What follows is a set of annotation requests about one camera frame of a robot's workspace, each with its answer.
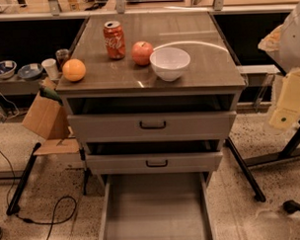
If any dark glass jar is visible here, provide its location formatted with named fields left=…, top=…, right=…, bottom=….
left=56, top=48, right=71, bottom=70

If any top drawer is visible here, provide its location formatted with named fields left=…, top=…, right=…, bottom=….
left=68, top=112, right=236, bottom=143

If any blue bowl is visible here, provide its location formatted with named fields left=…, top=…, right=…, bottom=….
left=0, top=60, right=17, bottom=80
left=17, top=63, right=42, bottom=81

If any orange fruit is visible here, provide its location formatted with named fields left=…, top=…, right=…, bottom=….
left=62, top=59, right=86, bottom=82

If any bottom drawer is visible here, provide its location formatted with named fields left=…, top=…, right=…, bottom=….
left=99, top=173, right=216, bottom=240

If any red soda can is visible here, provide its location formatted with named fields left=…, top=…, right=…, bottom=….
left=104, top=21, right=126, bottom=60

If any black stand leg right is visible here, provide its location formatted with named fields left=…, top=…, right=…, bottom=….
left=226, top=137, right=266, bottom=202

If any drawer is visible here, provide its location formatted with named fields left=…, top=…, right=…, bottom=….
left=99, top=173, right=216, bottom=240
left=86, top=152, right=222, bottom=175
left=68, top=112, right=236, bottom=143

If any grey drawer cabinet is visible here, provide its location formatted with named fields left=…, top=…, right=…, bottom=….
left=52, top=9, right=251, bottom=183

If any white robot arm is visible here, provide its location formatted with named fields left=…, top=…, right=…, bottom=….
left=268, top=2, right=300, bottom=130

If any black stand leg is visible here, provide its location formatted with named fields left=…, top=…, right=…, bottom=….
left=226, top=137, right=266, bottom=202
left=6, top=142, right=41, bottom=216

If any red apple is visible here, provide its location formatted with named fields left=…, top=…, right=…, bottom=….
left=131, top=41, right=154, bottom=66

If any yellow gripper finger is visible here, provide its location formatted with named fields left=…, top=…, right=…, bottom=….
left=268, top=68, right=300, bottom=130

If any white paper cup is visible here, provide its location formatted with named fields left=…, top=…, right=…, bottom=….
left=41, top=58, right=58, bottom=80

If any middle drawer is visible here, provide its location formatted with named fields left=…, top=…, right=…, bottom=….
left=86, top=152, right=222, bottom=175

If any white bowl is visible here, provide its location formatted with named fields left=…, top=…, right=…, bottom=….
left=150, top=47, right=190, bottom=82

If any blue bowl left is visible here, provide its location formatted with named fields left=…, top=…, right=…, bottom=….
left=0, top=60, right=17, bottom=80

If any green handled tool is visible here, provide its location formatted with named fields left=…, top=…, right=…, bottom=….
left=39, top=86, right=63, bottom=106

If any blue bowl right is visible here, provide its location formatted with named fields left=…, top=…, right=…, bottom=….
left=17, top=63, right=42, bottom=81

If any black stand leg left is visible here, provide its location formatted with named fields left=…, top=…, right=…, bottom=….
left=6, top=142, right=41, bottom=216

